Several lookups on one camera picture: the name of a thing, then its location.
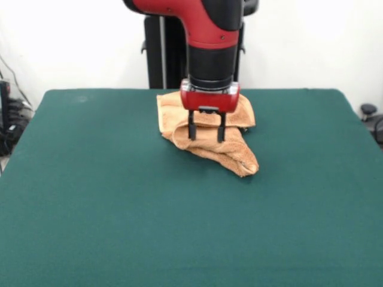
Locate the orange terry towel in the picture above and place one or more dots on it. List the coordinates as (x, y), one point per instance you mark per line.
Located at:
(233, 155)

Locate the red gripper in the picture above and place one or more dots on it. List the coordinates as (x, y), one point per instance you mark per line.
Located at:
(209, 101)

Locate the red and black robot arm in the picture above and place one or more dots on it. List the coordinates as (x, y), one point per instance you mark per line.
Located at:
(206, 30)

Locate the black box with red light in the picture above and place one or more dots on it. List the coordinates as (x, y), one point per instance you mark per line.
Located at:
(4, 104)

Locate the dark green table cloth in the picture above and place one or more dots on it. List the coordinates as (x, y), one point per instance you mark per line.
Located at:
(89, 209)

